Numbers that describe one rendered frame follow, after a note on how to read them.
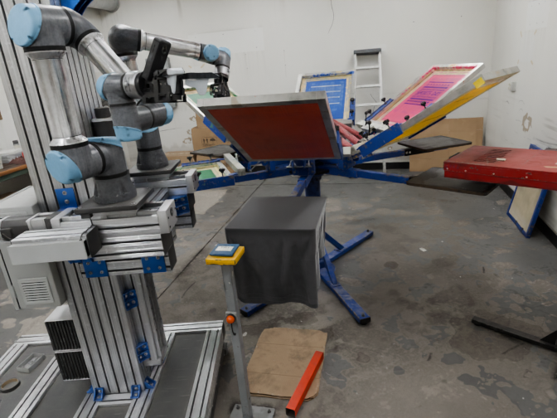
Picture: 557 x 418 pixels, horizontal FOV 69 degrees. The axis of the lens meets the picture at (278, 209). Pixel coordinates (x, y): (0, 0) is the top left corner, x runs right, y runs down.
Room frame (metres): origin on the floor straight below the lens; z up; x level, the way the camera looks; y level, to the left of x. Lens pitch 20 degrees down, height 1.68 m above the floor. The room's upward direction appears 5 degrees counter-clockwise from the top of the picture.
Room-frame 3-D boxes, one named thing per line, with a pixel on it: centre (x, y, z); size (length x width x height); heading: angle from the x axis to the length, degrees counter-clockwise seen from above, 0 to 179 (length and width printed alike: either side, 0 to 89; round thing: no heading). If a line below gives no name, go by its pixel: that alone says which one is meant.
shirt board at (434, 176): (2.63, -0.76, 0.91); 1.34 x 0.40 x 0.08; 45
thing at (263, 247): (1.80, 0.05, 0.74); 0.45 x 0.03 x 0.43; 75
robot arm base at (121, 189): (1.47, 0.60, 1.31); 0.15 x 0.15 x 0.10
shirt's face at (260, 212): (2.02, 0.00, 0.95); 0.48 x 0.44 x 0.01; 165
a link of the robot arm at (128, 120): (1.25, 0.42, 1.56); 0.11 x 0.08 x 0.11; 153
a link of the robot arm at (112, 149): (1.47, 0.61, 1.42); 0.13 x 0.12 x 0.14; 153
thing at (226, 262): (1.56, 0.24, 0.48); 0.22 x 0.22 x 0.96; 75
